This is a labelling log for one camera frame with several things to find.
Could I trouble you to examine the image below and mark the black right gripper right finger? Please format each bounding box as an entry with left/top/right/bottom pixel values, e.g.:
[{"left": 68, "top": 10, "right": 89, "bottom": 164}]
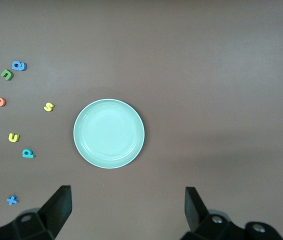
[{"left": 180, "top": 186, "right": 283, "bottom": 240}]

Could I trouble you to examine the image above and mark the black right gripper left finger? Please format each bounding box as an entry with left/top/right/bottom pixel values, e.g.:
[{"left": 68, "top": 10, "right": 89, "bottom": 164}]
[{"left": 0, "top": 185, "right": 73, "bottom": 240}]

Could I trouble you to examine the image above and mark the teal foam letter p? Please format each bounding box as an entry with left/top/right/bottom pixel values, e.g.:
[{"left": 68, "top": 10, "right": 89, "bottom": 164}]
[{"left": 22, "top": 148, "right": 36, "bottom": 159}]

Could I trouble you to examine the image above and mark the blue foam letter x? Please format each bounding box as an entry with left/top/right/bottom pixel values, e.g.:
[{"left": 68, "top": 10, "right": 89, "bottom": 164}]
[{"left": 6, "top": 194, "right": 19, "bottom": 206}]

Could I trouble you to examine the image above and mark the yellow foam letter u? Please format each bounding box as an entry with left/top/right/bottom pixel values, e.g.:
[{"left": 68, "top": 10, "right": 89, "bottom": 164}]
[{"left": 7, "top": 132, "right": 20, "bottom": 143}]

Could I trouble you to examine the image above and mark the green plate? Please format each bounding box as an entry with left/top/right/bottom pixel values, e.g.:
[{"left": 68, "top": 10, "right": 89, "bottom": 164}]
[{"left": 72, "top": 98, "right": 146, "bottom": 170}]

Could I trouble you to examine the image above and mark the brown table cover sheet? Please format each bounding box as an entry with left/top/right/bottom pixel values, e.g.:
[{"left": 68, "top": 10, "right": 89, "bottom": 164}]
[{"left": 0, "top": 0, "right": 283, "bottom": 240}]

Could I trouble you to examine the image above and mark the green foam letter u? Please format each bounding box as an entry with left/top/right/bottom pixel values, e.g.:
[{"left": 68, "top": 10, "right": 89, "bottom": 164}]
[{"left": 0, "top": 69, "right": 14, "bottom": 81}]

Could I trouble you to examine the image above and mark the blue foam letter a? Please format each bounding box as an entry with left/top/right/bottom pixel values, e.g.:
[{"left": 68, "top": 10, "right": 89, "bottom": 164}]
[{"left": 11, "top": 60, "right": 28, "bottom": 72}]

